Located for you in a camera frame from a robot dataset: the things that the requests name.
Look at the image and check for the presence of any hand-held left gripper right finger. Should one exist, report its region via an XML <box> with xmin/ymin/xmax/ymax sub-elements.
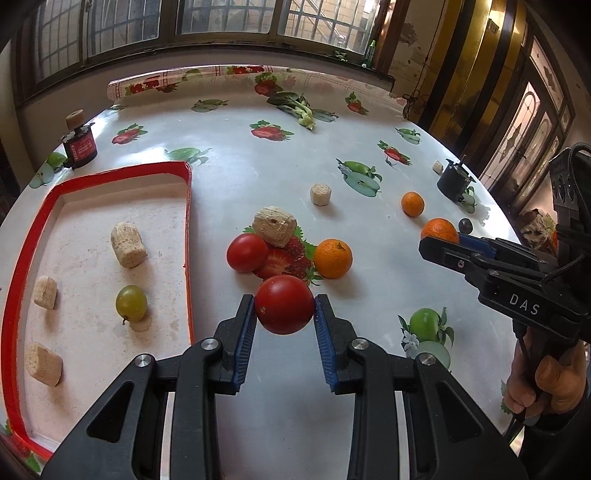
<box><xmin>313</xmin><ymin>294</ymin><xmax>529</xmax><ymax>480</ymax></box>

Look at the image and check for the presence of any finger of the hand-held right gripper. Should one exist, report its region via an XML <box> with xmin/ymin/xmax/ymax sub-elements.
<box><xmin>457</xmin><ymin>233</ymin><xmax>550</xmax><ymax>268</ymax></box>
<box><xmin>419</xmin><ymin>235</ymin><xmax>497</xmax><ymax>287</ymax></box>

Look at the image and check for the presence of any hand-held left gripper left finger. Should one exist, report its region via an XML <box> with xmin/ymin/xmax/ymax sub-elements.
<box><xmin>41</xmin><ymin>294</ymin><xmax>258</xmax><ymax>480</ymax></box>

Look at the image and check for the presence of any orange mandarin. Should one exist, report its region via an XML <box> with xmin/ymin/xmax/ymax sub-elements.
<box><xmin>314</xmin><ymin>238</ymin><xmax>353</xmax><ymax>280</ymax></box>
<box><xmin>401</xmin><ymin>191</ymin><xmax>425</xmax><ymax>217</ymax></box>
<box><xmin>421</xmin><ymin>218</ymin><xmax>461</xmax><ymax>244</ymax></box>

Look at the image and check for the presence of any red tomato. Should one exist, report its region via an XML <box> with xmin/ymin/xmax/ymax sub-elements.
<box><xmin>226</xmin><ymin>233</ymin><xmax>269</xmax><ymax>273</ymax></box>
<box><xmin>254</xmin><ymin>275</ymin><xmax>315</xmax><ymax>336</ymax></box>

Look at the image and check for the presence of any large beige cork block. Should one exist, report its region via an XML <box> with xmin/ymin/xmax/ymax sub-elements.
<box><xmin>252</xmin><ymin>206</ymin><xmax>298</xmax><ymax>247</ymax></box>

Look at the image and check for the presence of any red rimmed tray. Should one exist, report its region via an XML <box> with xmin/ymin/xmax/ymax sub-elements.
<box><xmin>0</xmin><ymin>161</ymin><xmax>197</xmax><ymax>462</ymax></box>

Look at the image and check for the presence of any person's right hand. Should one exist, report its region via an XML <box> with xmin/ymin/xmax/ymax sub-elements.
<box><xmin>503</xmin><ymin>344</ymin><xmax>588</xmax><ymax>423</ymax></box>

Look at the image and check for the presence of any green grape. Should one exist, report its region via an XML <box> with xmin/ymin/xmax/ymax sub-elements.
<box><xmin>115</xmin><ymin>285</ymin><xmax>148</xmax><ymax>323</ymax></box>

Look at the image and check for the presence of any glass panelled door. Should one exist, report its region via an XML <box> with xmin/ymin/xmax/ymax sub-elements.
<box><xmin>480</xmin><ymin>37</ymin><xmax>578</xmax><ymax>208</ymax></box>

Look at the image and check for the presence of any fruit print tablecloth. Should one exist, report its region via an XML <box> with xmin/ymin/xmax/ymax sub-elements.
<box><xmin>0</xmin><ymin>65</ymin><xmax>522</xmax><ymax>480</ymax></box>

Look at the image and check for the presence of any green bok choy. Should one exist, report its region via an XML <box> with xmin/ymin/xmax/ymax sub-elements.
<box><xmin>266</xmin><ymin>92</ymin><xmax>317</xmax><ymax>131</ymax></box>

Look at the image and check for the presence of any dark red jar with cork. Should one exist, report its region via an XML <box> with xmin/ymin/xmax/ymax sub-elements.
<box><xmin>61</xmin><ymin>109</ymin><xmax>99</xmax><ymax>169</ymax></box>

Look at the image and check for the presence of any barred window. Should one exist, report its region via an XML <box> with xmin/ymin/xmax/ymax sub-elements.
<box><xmin>14</xmin><ymin>0</ymin><xmax>393</xmax><ymax>93</ymax></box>

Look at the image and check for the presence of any gold metal door frame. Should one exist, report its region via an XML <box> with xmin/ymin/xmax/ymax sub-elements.
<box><xmin>416</xmin><ymin>0</ymin><xmax>527</xmax><ymax>134</ymax></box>

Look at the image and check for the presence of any hanging black cable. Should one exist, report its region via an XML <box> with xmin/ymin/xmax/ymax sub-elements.
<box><xmin>406</xmin><ymin>28</ymin><xmax>437</xmax><ymax>121</ymax></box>

